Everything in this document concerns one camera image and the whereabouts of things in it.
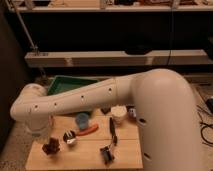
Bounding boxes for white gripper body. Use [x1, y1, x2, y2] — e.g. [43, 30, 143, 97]
[25, 116, 53, 138]

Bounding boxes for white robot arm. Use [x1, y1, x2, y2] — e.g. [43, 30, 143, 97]
[10, 69, 205, 171]

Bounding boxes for black and white small cup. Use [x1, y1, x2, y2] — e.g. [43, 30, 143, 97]
[63, 131, 77, 146]

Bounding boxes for blue plastic cup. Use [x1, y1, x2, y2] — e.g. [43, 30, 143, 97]
[75, 113, 89, 130]

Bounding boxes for white paper cup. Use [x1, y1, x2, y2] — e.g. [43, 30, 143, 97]
[111, 106, 127, 124]

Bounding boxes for green plastic tray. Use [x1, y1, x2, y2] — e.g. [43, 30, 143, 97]
[48, 75, 97, 95]

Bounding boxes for orange carrot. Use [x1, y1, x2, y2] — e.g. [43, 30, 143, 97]
[77, 124, 99, 136]

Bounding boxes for black tongs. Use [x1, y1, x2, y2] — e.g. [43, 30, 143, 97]
[109, 117, 117, 146]

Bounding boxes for black bowl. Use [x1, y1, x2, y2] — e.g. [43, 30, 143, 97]
[127, 106, 136, 120]

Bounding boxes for purple cloth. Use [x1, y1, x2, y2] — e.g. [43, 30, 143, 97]
[128, 108, 136, 119]

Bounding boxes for metal shelf frame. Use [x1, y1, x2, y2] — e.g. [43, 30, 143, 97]
[5, 0, 213, 75]

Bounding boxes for black cables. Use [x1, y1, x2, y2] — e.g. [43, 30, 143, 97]
[196, 103, 213, 148]

